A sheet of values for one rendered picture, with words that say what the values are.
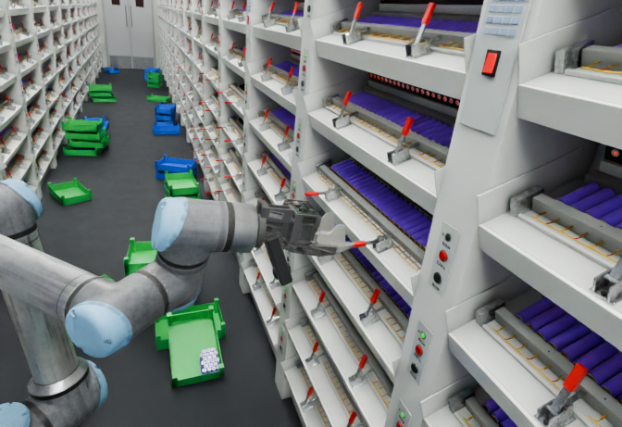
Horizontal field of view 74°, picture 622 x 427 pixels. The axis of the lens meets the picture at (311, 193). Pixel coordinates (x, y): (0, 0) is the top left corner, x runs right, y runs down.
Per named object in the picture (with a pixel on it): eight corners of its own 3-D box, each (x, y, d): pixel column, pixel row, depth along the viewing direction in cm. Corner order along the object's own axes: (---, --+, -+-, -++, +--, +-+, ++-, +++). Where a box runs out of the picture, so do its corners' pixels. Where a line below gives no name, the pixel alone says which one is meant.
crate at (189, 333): (223, 376, 171) (224, 367, 166) (172, 388, 164) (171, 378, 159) (212, 315, 192) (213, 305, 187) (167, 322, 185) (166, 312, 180)
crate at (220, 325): (156, 351, 181) (155, 336, 177) (155, 320, 198) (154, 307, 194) (225, 337, 192) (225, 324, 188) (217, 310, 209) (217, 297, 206)
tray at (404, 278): (416, 314, 78) (411, 277, 73) (304, 189, 129) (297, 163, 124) (502, 270, 82) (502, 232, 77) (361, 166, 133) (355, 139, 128)
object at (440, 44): (467, 103, 62) (463, 5, 55) (317, 56, 113) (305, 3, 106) (571, 61, 66) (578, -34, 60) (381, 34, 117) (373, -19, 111)
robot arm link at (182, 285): (127, 301, 75) (134, 250, 69) (173, 270, 85) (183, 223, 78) (165, 331, 72) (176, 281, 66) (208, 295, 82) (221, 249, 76)
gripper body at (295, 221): (326, 217, 76) (264, 212, 71) (315, 257, 79) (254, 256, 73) (311, 200, 82) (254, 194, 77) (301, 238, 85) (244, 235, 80)
